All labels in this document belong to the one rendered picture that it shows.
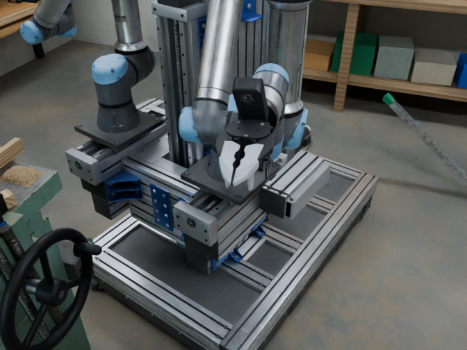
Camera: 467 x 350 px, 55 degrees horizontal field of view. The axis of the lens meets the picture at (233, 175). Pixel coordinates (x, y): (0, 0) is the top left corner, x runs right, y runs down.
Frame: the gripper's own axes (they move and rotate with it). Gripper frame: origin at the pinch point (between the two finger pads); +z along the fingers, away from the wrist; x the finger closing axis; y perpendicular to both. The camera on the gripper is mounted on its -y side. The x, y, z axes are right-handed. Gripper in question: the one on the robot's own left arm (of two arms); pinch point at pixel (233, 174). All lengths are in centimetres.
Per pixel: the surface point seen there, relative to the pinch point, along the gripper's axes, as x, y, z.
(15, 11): 228, 70, -247
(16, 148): 73, 31, -38
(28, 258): 43, 27, 1
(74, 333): 60, 89, -18
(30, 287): 48, 40, -1
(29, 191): 60, 33, -24
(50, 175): 59, 33, -31
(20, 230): 51, 29, -7
